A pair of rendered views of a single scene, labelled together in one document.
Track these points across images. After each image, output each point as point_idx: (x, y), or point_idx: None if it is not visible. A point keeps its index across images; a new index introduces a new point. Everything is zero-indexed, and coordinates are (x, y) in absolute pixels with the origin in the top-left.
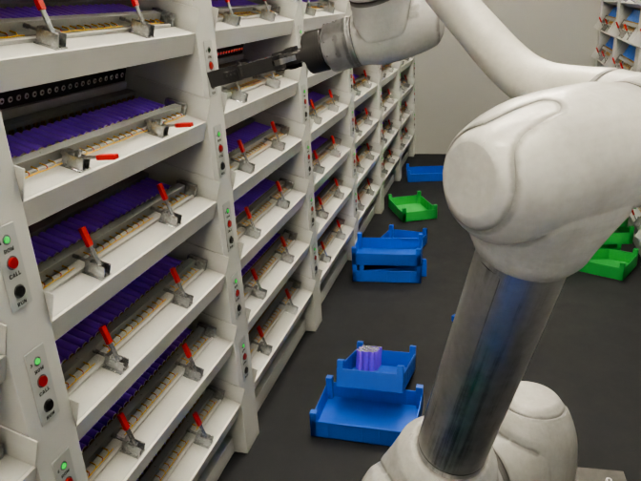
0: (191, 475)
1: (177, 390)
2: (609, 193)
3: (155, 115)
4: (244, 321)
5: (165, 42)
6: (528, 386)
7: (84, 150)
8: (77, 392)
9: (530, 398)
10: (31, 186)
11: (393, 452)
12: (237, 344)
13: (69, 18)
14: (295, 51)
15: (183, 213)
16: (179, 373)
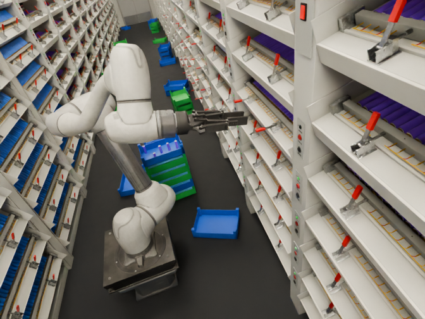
0: (269, 234)
1: (275, 216)
2: None
3: (286, 126)
4: (299, 272)
5: (274, 92)
6: (123, 219)
7: (258, 101)
8: (253, 154)
9: (123, 213)
10: (243, 92)
11: (160, 185)
12: (293, 265)
13: (267, 54)
14: (188, 114)
15: (284, 177)
16: (282, 219)
